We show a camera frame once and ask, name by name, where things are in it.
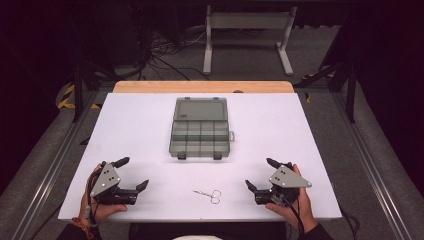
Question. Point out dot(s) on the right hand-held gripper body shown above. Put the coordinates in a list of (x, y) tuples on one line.
[(286, 179)]

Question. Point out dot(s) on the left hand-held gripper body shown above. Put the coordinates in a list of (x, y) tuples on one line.
[(106, 181)]

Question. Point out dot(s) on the small silver scissors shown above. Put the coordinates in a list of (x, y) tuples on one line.
[(204, 193)]

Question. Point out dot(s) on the grey plastic organizer box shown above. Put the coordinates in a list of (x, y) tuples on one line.
[(200, 115)]

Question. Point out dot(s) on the person's left hand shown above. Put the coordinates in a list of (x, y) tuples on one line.
[(101, 210)]

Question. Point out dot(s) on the person's right hand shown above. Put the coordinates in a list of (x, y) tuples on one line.
[(305, 210)]

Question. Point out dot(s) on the white board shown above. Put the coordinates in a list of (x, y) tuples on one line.
[(266, 133)]

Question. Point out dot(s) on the person's dark torso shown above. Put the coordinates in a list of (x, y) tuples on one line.
[(206, 230)]

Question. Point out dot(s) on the yellow black hazard tape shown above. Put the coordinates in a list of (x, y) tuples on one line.
[(316, 76), (68, 100)]

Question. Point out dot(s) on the black metal stand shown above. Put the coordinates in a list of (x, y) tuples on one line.
[(78, 90), (350, 93)]

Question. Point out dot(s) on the wooden table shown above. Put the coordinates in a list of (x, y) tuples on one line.
[(166, 87)]

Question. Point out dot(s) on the white metal stand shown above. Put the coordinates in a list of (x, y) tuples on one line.
[(248, 20)]

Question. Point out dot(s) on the aluminium rail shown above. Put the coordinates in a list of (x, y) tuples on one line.
[(46, 180), (373, 160)]

